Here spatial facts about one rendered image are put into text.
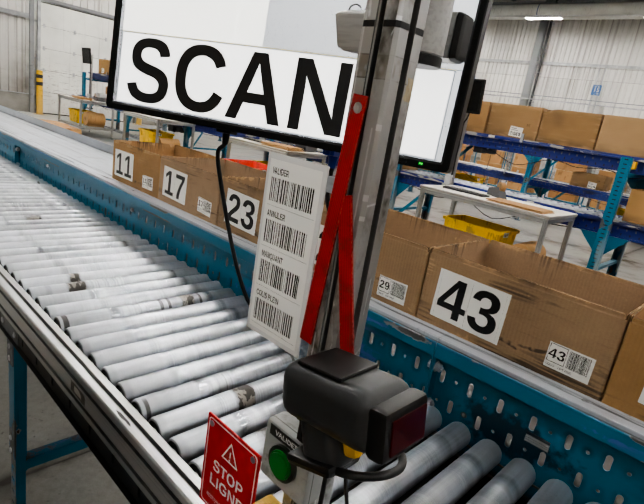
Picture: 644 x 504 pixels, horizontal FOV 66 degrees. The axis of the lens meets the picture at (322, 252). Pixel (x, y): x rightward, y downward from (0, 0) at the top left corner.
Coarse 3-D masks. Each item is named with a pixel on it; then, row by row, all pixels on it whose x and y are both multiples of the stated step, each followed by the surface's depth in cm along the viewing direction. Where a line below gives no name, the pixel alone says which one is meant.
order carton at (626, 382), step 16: (640, 320) 82; (624, 336) 84; (640, 336) 82; (624, 352) 84; (640, 352) 82; (624, 368) 84; (640, 368) 82; (608, 384) 86; (624, 384) 84; (640, 384) 82; (608, 400) 86; (624, 400) 84; (640, 416) 83
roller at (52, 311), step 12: (168, 288) 140; (180, 288) 142; (192, 288) 144; (204, 288) 147; (216, 288) 150; (84, 300) 124; (96, 300) 125; (108, 300) 127; (120, 300) 129; (132, 300) 131; (144, 300) 133; (48, 312) 117; (60, 312) 118; (72, 312) 120
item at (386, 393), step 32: (320, 352) 46; (288, 384) 42; (320, 384) 40; (352, 384) 39; (384, 384) 40; (320, 416) 40; (352, 416) 38; (384, 416) 36; (416, 416) 39; (320, 448) 43; (352, 448) 39; (384, 448) 36
